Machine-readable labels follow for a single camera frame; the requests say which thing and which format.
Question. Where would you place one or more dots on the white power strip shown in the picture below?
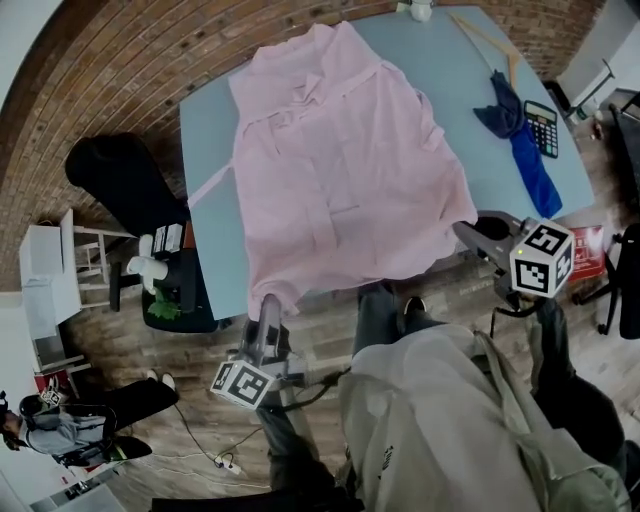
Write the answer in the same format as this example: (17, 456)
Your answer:
(230, 467)

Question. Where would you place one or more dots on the person's left forearm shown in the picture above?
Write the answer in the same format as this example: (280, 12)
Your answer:
(295, 450)

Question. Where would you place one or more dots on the person's beige vest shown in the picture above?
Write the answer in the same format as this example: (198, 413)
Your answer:
(450, 425)

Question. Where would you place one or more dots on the red box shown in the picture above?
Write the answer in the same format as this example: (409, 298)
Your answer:
(587, 255)

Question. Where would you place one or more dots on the bright blue cloth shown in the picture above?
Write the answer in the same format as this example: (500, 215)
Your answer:
(535, 175)

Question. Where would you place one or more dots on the person's black shoe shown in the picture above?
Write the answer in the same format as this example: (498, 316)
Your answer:
(415, 306)

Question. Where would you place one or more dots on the red cabinet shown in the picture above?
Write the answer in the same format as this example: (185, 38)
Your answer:
(50, 381)

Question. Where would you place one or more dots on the white desk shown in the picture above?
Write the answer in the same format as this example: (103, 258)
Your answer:
(590, 65)

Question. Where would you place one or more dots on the person's right forearm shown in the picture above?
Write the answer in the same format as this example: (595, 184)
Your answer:
(555, 360)

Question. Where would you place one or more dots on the white hair dryer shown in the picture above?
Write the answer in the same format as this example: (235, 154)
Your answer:
(147, 267)

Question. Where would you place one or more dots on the wooden clothes hanger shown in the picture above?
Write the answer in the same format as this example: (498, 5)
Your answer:
(512, 67)

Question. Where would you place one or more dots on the black mesh-back office chair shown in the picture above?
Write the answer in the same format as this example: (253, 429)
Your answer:
(120, 180)

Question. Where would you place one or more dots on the white wooden stool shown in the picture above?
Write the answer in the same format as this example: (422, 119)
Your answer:
(95, 260)

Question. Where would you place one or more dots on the person's grey trouser leg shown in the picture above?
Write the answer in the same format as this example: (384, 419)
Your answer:
(377, 317)

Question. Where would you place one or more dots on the white enamel mug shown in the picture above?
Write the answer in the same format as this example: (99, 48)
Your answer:
(421, 10)

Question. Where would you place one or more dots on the black swivel office chair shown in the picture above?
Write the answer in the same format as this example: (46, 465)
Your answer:
(627, 280)

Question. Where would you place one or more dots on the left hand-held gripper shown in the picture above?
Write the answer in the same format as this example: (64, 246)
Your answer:
(245, 385)

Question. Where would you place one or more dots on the black and white striped box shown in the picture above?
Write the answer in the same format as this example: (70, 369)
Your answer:
(167, 239)

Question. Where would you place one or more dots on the black mesh recliner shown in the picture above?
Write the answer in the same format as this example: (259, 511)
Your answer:
(627, 145)

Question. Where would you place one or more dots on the white cabinet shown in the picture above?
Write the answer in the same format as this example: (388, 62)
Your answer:
(42, 255)

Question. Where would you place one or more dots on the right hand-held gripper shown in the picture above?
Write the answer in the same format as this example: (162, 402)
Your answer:
(542, 260)

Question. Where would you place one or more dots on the black calculator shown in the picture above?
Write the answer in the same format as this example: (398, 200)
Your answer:
(542, 130)

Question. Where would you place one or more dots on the pink shirt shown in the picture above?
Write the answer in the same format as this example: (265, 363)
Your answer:
(340, 165)

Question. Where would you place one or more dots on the green leafy plant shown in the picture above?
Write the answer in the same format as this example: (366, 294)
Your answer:
(164, 305)

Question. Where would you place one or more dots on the orange-brown book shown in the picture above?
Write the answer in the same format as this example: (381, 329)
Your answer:
(187, 236)

